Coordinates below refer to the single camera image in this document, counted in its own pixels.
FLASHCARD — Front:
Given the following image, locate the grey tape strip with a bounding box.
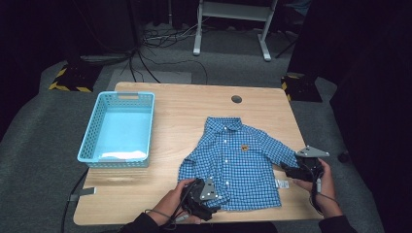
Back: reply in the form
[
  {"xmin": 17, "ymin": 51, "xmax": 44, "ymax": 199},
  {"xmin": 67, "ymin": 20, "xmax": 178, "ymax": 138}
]
[{"xmin": 68, "ymin": 186, "xmax": 97, "ymax": 202}]

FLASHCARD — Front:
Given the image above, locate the blue plaid shirt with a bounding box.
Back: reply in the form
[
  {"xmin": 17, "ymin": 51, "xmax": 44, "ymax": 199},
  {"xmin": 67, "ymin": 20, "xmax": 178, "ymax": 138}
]
[{"xmin": 177, "ymin": 116, "xmax": 299, "ymax": 212}]

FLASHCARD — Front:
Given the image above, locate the person's right hand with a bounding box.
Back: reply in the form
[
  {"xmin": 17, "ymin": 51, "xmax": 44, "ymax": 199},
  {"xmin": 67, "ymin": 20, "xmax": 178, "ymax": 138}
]
[{"xmin": 292, "ymin": 157, "xmax": 344, "ymax": 219}]

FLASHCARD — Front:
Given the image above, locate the white metal stand frame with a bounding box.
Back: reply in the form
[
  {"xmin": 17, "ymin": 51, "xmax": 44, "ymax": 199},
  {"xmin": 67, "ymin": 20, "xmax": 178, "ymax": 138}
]
[{"xmin": 192, "ymin": 0, "xmax": 280, "ymax": 63}]

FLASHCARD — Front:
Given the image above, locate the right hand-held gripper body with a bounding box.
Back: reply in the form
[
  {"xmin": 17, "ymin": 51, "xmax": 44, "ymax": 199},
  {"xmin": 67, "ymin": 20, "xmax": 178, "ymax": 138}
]
[{"xmin": 292, "ymin": 146, "xmax": 330, "ymax": 183}]

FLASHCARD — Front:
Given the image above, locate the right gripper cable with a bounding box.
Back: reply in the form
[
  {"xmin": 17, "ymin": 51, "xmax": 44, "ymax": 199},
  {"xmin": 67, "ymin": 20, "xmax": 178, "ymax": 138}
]
[{"xmin": 309, "ymin": 163, "xmax": 340, "ymax": 216}]

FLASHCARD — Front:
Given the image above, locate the light blue plastic basket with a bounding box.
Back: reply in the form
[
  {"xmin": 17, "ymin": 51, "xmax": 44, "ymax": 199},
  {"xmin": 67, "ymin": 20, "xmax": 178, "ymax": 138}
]
[{"xmin": 77, "ymin": 90, "xmax": 155, "ymax": 169}]

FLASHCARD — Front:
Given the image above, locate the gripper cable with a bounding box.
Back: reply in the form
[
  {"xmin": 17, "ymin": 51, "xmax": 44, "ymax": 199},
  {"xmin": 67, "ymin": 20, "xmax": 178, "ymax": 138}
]
[
  {"xmin": 144, "ymin": 180, "xmax": 198, "ymax": 231},
  {"xmin": 309, "ymin": 163, "xmax": 340, "ymax": 216}
]

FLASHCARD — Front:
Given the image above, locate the black cable at table edge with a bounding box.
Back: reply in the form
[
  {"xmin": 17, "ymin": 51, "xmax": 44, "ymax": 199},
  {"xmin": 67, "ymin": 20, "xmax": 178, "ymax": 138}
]
[{"xmin": 60, "ymin": 167, "xmax": 90, "ymax": 233}]

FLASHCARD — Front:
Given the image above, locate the bundle of floor cables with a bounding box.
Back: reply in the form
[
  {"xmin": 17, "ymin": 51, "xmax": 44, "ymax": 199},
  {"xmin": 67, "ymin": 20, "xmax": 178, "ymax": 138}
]
[{"xmin": 79, "ymin": 17, "xmax": 209, "ymax": 85}]

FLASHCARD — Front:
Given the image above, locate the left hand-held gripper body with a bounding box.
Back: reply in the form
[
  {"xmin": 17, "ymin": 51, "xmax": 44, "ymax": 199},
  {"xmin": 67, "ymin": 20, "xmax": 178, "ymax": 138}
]
[{"xmin": 180, "ymin": 176, "xmax": 219, "ymax": 222}]

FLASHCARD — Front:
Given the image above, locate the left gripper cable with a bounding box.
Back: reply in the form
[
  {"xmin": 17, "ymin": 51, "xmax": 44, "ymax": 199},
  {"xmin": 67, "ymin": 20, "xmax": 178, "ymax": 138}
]
[{"xmin": 144, "ymin": 180, "xmax": 198, "ymax": 231}]

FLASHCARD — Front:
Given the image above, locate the yellow black striped base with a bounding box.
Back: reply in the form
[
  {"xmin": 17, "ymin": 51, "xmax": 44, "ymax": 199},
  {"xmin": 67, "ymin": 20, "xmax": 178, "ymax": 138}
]
[
  {"xmin": 48, "ymin": 62, "xmax": 100, "ymax": 94},
  {"xmin": 280, "ymin": 72, "xmax": 324, "ymax": 104}
]

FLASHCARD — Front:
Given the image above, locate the person's left hand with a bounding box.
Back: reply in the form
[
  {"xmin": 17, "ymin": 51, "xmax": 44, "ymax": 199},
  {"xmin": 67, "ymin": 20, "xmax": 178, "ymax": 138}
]
[{"xmin": 154, "ymin": 179, "xmax": 202, "ymax": 226}]

